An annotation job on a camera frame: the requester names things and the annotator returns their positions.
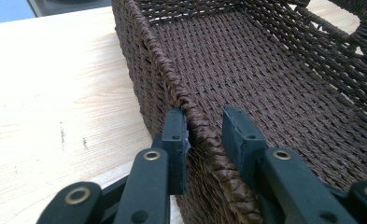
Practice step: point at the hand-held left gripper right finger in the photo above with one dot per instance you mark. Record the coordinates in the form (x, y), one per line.
(265, 174)

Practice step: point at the brown woven basket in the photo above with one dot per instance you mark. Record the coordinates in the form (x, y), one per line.
(249, 77)

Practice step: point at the white panel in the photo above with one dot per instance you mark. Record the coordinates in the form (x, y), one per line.
(3, 11)

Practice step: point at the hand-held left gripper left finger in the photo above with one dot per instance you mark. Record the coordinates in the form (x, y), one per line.
(175, 161)

